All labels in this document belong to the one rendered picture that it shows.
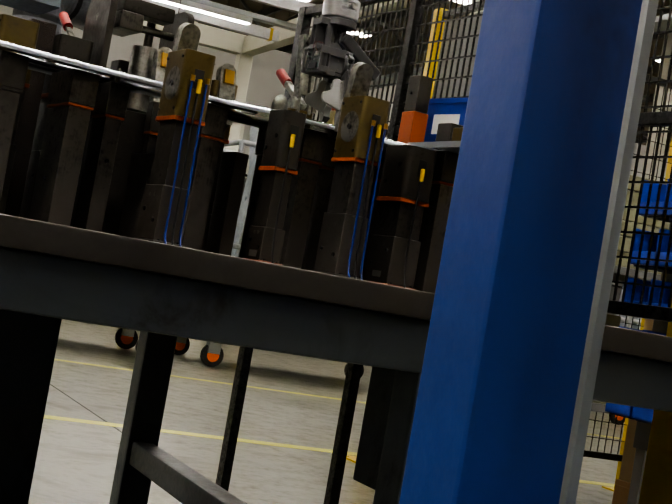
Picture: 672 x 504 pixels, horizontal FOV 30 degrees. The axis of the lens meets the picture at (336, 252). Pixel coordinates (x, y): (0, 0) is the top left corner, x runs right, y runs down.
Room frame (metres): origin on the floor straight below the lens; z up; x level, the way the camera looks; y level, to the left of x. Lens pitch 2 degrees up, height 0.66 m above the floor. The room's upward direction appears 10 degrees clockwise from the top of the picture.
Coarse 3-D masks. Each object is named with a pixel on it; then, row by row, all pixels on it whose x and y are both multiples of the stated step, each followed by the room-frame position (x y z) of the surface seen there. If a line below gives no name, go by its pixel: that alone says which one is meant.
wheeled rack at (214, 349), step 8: (224, 144) 9.94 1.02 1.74; (232, 144) 9.79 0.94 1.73; (240, 144) 9.62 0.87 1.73; (248, 144) 9.64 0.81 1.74; (176, 344) 10.42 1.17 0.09; (184, 344) 10.45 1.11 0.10; (208, 344) 9.70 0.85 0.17; (216, 344) 9.70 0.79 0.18; (176, 352) 10.42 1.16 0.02; (184, 352) 10.45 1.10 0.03; (208, 352) 9.68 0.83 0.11; (216, 352) 9.71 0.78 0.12; (208, 360) 9.70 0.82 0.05; (216, 360) 9.72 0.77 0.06; (344, 368) 11.15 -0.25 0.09; (360, 376) 11.18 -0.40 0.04
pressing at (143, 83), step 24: (0, 48) 2.18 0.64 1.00; (24, 48) 2.11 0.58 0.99; (48, 72) 2.32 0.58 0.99; (96, 72) 2.25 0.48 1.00; (120, 72) 2.20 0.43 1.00; (216, 96) 2.31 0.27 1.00; (240, 120) 2.55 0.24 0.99; (264, 120) 2.52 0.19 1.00; (312, 120) 2.38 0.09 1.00; (384, 144) 2.57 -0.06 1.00
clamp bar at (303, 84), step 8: (304, 40) 2.66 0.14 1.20; (304, 48) 2.66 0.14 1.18; (296, 64) 2.67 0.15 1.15; (304, 64) 2.67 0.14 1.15; (296, 72) 2.66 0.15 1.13; (296, 80) 2.66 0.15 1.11; (304, 80) 2.66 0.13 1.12; (312, 80) 2.66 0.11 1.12; (296, 88) 2.65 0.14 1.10; (304, 88) 2.66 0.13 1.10; (312, 88) 2.66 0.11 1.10; (296, 96) 2.65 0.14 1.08; (304, 96) 2.67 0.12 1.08
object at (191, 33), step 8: (184, 24) 2.19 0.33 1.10; (192, 24) 2.19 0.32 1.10; (184, 32) 2.19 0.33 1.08; (192, 32) 2.19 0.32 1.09; (200, 32) 2.20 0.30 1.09; (176, 40) 2.20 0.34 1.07; (184, 40) 2.19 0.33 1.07; (192, 40) 2.20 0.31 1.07; (176, 48) 2.19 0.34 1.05; (184, 48) 2.19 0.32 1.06; (192, 48) 2.20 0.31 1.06
